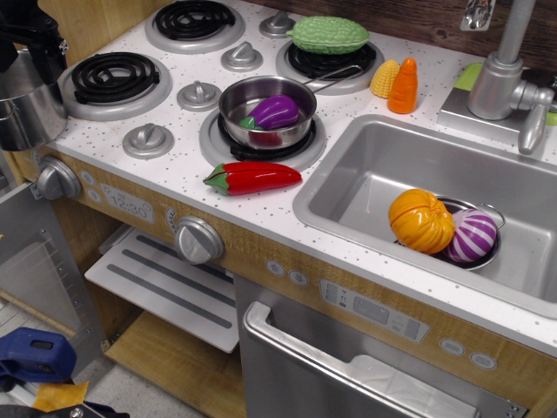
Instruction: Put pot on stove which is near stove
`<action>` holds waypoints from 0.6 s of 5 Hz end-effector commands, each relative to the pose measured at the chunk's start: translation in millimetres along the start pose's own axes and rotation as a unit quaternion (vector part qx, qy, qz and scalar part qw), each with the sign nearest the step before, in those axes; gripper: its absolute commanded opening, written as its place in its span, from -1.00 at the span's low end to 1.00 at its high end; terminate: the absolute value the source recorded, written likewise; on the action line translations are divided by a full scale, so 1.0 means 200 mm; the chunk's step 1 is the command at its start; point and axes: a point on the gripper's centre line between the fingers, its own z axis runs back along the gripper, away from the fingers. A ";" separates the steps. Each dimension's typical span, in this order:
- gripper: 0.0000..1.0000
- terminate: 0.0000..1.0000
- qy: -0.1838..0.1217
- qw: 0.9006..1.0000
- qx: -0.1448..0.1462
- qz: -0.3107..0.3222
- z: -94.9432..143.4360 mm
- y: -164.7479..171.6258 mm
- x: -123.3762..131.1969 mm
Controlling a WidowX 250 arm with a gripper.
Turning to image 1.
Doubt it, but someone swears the small steel bowl in sink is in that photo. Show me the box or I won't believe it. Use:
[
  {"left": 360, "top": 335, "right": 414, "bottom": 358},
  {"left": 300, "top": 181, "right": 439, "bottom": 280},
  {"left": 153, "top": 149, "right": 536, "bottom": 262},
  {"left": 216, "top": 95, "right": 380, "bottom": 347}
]
[{"left": 393, "top": 196, "right": 507, "bottom": 272}]

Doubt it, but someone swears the silver toy faucet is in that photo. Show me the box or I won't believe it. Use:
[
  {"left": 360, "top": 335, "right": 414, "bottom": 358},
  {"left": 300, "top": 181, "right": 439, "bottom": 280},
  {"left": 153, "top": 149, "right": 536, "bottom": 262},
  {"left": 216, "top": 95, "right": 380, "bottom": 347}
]
[{"left": 438, "top": 1, "right": 554, "bottom": 155}]

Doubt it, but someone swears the yellow cloth piece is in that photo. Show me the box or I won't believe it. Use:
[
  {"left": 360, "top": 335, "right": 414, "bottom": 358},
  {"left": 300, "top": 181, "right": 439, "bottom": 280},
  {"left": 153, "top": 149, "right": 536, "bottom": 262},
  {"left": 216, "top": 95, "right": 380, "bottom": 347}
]
[{"left": 32, "top": 381, "right": 89, "bottom": 412}]

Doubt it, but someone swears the silver stovetop knob lower middle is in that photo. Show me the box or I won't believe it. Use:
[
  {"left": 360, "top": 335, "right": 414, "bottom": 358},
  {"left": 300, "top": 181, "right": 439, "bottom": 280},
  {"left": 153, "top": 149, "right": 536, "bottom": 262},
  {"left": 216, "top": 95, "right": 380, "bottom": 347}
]
[{"left": 177, "top": 80, "right": 222, "bottom": 112}]

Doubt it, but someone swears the grey toy sink basin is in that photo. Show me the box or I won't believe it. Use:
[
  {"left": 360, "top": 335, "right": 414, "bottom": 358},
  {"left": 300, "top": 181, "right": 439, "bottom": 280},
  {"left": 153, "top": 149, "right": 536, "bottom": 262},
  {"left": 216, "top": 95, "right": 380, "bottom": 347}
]
[{"left": 293, "top": 115, "right": 556, "bottom": 319}]

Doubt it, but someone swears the back right black burner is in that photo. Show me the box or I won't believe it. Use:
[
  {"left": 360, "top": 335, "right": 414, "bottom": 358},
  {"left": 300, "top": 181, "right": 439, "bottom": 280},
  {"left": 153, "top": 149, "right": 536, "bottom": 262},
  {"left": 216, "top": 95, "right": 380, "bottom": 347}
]
[{"left": 275, "top": 41, "right": 385, "bottom": 96}]

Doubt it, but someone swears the orange toy carrot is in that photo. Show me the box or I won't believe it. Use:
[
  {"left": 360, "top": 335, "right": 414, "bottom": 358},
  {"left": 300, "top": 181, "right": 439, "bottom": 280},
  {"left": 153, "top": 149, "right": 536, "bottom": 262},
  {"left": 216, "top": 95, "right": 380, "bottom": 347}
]
[{"left": 387, "top": 57, "right": 418, "bottom": 114}]

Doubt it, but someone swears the orange toy pumpkin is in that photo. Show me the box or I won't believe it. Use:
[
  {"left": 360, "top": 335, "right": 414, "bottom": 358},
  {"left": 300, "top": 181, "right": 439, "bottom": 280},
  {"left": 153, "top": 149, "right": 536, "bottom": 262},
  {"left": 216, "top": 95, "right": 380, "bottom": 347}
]
[{"left": 388, "top": 189, "right": 455, "bottom": 254}]

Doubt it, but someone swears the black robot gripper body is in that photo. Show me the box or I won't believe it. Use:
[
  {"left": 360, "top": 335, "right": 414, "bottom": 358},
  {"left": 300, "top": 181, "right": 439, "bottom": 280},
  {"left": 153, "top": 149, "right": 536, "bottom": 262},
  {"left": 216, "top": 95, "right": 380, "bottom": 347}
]
[{"left": 1, "top": 0, "right": 68, "bottom": 85}]

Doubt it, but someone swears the front left black burner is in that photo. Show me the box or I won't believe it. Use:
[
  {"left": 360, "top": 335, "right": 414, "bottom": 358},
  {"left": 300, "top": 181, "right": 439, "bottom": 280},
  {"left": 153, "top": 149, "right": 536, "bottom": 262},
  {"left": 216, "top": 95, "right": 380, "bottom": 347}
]
[{"left": 58, "top": 52, "right": 172, "bottom": 122}]

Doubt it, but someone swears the left silver oven dial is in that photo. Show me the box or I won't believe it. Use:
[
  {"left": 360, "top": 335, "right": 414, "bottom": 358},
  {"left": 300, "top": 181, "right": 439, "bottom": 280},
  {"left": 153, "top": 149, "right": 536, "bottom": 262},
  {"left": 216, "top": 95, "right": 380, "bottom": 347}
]
[{"left": 37, "top": 156, "right": 82, "bottom": 200}]

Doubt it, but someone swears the yellow toy corn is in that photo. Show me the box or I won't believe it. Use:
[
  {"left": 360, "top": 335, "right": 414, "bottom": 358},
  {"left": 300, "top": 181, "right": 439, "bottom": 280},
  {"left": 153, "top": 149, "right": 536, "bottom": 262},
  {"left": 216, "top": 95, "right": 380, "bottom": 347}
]
[{"left": 370, "top": 59, "right": 400, "bottom": 98}]

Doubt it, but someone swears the green sponge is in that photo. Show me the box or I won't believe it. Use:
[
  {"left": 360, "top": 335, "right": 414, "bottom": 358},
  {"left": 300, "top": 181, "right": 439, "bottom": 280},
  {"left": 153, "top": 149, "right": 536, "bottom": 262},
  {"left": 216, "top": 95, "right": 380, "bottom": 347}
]
[{"left": 453, "top": 63, "right": 556, "bottom": 126}]

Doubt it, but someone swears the steel saucepan with handle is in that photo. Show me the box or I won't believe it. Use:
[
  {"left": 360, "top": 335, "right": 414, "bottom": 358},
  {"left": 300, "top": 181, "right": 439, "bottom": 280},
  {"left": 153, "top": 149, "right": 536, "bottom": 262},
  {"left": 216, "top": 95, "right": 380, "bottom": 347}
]
[{"left": 218, "top": 64, "right": 363, "bottom": 151}]

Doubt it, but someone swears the open grey oven door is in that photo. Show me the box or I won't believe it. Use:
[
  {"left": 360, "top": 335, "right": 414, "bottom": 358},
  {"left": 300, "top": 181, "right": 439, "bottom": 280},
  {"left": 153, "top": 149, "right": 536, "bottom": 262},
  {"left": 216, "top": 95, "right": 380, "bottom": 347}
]
[{"left": 1, "top": 184, "right": 105, "bottom": 381}]

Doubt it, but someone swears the right silver oven dial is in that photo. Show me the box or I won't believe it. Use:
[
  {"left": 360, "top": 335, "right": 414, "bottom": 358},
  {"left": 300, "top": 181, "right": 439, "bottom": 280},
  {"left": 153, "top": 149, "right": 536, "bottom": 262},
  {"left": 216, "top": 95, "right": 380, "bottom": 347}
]
[{"left": 174, "top": 216, "right": 225, "bottom": 265}]

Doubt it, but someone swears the silver stovetop knob upper middle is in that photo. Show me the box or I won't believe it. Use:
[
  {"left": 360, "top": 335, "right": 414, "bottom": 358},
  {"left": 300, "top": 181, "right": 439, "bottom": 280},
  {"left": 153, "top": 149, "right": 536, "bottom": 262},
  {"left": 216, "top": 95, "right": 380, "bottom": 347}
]
[{"left": 220, "top": 42, "right": 264, "bottom": 72}]

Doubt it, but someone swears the blue clamp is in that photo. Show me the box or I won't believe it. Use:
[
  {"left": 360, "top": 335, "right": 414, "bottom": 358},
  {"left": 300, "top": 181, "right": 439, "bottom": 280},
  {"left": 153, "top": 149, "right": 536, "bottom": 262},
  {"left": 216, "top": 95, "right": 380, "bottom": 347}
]
[{"left": 1, "top": 327, "right": 77, "bottom": 386}]

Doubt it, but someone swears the green toy bitter gourd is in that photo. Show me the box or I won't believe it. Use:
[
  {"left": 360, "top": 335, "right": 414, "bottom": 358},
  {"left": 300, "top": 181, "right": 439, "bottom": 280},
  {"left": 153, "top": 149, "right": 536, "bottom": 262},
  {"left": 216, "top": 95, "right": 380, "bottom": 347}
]
[{"left": 286, "top": 16, "right": 370, "bottom": 55}]

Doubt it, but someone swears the silver stovetop knob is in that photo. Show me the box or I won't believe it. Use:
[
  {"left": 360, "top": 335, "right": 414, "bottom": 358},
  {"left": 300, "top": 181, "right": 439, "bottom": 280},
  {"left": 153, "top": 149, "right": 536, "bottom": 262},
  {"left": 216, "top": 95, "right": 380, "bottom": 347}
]
[
  {"left": 177, "top": 80, "right": 222, "bottom": 112},
  {"left": 259, "top": 10, "right": 295, "bottom": 39},
  {"left": 122, "top": 123, "right": 175, "bottom": 159},
  {"left": 220, "top": 42, "right": 264, "bottom": 72}
]

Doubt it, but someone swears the front right black burner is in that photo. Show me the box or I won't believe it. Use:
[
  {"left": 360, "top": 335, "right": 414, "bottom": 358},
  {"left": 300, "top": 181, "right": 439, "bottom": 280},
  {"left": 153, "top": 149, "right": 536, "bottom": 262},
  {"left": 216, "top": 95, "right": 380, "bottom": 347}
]
[{"left": 198, "top": 111, "right": 327, "bottom": 171}]

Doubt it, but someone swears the purple white toy onion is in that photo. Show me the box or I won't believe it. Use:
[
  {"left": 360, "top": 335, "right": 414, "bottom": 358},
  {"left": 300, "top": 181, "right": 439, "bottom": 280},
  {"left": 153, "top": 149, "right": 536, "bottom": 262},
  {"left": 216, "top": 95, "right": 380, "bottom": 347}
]
[{"left": 443, "top": 209, "right": 498, "bottom": 263}]

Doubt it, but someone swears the back left black burner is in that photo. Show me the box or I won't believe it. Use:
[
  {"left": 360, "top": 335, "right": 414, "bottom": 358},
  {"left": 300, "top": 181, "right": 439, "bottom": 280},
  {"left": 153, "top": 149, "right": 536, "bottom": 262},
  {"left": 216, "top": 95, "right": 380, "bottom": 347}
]
[{"left": 144, "top": 1, "right": 245, "bottom": 55}]

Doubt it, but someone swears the tall steel pot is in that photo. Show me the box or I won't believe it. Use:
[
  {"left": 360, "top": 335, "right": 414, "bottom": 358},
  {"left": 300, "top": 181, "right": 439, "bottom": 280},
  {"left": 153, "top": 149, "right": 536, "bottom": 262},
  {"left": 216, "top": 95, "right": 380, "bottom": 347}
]
[{"left": 1, "top": 50, "right": 68, "bottom": 152}]

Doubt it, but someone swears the black burner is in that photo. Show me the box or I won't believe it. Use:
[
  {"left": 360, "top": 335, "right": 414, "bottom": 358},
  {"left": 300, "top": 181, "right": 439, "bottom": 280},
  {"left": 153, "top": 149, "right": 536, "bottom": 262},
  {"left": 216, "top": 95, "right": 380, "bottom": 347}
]
[
  {"left": 198, "top": 111, "right": 327, "bottom": 171},
  {"left": 275, "top": 41, "right": 385, "bottom": 96},
  {"left": 144, "top": 1, "right": 245, "bottom": 55},
  {"left": 58, "top": 52, "right": 172, "bottom": 122}
]

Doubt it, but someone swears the purple toy eggplant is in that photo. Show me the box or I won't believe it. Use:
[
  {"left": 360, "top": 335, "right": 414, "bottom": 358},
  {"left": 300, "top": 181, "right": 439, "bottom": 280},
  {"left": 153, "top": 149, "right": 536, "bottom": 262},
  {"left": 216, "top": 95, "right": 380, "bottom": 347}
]
[{"left": 238, "top": 95, "right": 299, "bottom": 131}]

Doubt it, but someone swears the silver dishwasher door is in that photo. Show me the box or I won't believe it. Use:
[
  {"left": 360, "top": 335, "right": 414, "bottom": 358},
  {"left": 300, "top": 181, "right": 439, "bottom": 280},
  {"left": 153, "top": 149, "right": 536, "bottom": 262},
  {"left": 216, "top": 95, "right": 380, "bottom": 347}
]
[{"left": 234, "top": 277, "right": 529, "bottom": 417}]

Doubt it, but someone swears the silver stovetop knob front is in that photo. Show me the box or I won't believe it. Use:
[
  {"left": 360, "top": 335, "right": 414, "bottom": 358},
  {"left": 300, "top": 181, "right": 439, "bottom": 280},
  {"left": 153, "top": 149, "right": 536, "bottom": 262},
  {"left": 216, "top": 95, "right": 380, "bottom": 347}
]
[{"left": 122, "top": 123, "right": 175, "bottom": 159}]

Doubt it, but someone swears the white oven shelf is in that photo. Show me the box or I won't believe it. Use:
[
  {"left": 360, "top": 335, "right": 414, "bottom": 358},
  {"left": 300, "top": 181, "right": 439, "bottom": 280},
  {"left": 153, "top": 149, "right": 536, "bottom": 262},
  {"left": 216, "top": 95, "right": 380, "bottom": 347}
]
[{"left": 85, "top": 228, "right": 238, "bottom": 354}]

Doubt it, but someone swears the red toy chili pepper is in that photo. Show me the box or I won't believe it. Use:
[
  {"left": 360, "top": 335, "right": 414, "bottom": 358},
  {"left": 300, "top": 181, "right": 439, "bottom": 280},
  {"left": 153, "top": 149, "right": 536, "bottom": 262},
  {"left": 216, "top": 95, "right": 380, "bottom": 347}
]
[{"left": 203, "top": 161, "right": 302, "bottom": 196}]

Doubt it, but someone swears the silver oven dial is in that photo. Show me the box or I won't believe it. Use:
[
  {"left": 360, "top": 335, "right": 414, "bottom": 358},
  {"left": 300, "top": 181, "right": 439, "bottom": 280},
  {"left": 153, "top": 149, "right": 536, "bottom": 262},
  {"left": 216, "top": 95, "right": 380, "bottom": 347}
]
[
  {"left": 37, "top": 156, "right": 82, "bottom": 200},
  {"left": 174, "top": 216, "right": 225, "bottom": 265}
]

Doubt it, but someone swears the silver stovetop knob back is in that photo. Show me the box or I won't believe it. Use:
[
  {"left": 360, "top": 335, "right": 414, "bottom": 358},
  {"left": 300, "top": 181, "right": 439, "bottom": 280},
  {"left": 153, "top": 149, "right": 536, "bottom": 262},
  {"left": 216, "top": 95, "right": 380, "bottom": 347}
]
[{"left": 259, "top": 10, "right": 295, "bottom": 39}]

